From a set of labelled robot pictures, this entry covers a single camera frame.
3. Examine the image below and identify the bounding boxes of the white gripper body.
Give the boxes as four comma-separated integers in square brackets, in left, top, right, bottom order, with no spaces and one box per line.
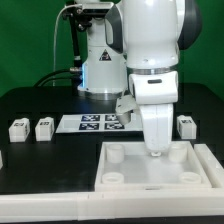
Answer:
[129,71,178,153]

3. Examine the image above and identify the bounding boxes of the white square tabletop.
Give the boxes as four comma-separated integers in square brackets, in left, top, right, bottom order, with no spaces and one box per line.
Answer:
[95,141,212,191]

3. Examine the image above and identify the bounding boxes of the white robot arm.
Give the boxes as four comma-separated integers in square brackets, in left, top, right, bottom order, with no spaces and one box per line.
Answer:
[74,0,202,153]

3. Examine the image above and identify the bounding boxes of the white tag sheet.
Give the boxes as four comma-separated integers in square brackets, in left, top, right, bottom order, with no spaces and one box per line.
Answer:
[56,114,142,133]

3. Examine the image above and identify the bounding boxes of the white right fence bar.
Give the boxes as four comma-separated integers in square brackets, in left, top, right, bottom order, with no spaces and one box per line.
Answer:
[194,144,224,189]

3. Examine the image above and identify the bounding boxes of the white fence bar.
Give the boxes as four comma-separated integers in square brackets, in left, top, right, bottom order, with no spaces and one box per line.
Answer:
[194,144,224,189]
[0,189,224,223]

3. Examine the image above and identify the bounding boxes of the white front fence bar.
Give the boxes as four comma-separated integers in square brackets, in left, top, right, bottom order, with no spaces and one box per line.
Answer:
[0,189,224,223]

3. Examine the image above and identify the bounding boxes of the white left fence piece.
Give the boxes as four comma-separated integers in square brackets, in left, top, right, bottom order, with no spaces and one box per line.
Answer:
[0,150,3,170]

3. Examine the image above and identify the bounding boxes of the black base cables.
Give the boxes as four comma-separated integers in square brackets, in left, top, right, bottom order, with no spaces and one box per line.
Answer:
[33,67,83,88]

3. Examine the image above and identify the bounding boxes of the black camera stand pole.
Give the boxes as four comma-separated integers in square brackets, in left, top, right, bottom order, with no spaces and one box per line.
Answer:
[69,15,82,67]

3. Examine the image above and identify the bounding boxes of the black camera on stand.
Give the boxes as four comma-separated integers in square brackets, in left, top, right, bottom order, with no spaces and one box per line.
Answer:
[66,1,114,17]

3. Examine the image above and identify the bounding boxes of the white camera cable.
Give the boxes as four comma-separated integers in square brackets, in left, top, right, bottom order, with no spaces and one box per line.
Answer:
[52,4,81,87]

